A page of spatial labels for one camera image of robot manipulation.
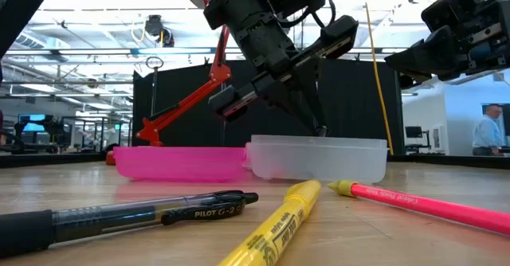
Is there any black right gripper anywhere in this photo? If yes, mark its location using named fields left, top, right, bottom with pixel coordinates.
left=383, top=0, right=510, bottom=91

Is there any red desk lamp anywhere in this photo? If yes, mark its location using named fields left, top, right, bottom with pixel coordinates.
left=104, top=0, right=233, bottom=167

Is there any yellow hanging cable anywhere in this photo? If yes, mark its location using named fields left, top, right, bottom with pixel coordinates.
left=359, top=0, right=396, bottom=157

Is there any blue lit monitor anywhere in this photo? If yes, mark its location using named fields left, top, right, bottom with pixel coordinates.
left=17, top=113, right=55, bottom=134

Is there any pink plastic basket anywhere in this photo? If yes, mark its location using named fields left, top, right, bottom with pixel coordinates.
left=112, top=145, right=250, bottom=183

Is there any thin ring-topped rod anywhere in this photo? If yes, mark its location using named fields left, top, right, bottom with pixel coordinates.
left=144, top=55, right=165, bottom=118

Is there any person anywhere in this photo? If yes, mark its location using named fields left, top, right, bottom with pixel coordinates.
left=471, top=103, right=510, bottom=157

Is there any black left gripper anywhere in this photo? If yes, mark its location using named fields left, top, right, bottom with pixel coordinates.
left=202, top=0, right=360, bottom=137

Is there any black Pilot G-2 pen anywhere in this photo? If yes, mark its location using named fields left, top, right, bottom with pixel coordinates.
left=0, top=190, right=261, bottom=260

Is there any black ceiling-mounted device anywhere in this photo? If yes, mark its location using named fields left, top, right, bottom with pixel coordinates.
left=143, top=14, right=176, bottom=49

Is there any yellow highlighter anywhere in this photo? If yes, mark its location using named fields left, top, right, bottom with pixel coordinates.
left=216, top=178, right=324, bottom=266

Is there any clear plastic supply box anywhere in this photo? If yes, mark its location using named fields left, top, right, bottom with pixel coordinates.
left=244, top=134, right=390, bottom=185

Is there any small dark monitor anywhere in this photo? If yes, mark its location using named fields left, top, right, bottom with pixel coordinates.
left=404, top=125, right=425, bottom=140

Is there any black partition panel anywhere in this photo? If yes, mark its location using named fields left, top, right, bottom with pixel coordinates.
left=131, top=58, right=405, bottom=148

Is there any pink coloured pencil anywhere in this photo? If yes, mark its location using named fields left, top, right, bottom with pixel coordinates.
left=327, top=178, right=510, bottom=237

